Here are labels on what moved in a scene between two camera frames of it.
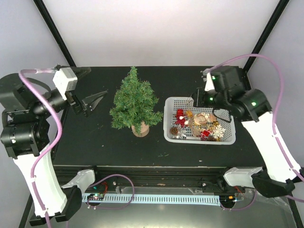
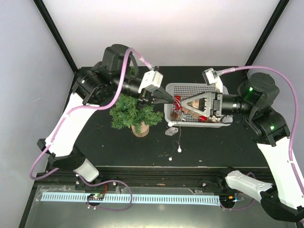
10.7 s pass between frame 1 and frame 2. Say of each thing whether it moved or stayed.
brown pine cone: moved
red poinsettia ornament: moved
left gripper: moved
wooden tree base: stayed
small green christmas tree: stayed
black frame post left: stayed
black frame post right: stayed
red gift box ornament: moved
